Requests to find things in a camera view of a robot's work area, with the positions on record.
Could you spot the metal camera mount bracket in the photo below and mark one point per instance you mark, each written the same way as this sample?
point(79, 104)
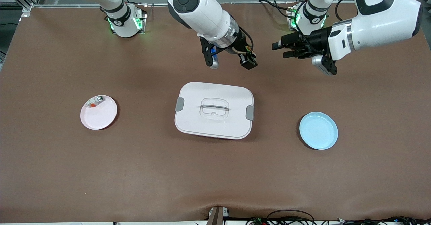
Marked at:
point(217, 216)

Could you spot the aluminium frame profile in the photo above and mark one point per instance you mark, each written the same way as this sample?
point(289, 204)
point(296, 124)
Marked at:
point(26, 7)

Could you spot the light blue round plate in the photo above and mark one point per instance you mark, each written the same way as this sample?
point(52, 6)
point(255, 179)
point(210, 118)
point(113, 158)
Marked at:
point(318, 130)

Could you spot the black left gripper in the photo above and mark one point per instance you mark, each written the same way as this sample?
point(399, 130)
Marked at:
point(318, 39)

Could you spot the metal table edge rail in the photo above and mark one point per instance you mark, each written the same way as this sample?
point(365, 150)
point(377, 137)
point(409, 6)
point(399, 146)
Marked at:
point(155, 4)

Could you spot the white green push-button switch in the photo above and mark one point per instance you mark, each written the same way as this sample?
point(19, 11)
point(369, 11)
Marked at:
point(96, 102)

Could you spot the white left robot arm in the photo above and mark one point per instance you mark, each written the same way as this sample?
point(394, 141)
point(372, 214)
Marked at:
point(380, 23)

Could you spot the white lidded storage box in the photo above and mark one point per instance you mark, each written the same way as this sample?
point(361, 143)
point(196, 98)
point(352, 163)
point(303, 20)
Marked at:
point(215, 124)

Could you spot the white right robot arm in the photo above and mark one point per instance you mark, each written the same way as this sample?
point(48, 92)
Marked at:
point(202, 9)

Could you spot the pink round plate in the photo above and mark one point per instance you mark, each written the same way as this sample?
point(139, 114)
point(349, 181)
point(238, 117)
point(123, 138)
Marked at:
point(99, 117)

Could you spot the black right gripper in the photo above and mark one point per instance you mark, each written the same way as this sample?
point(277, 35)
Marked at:
point(239, 44)

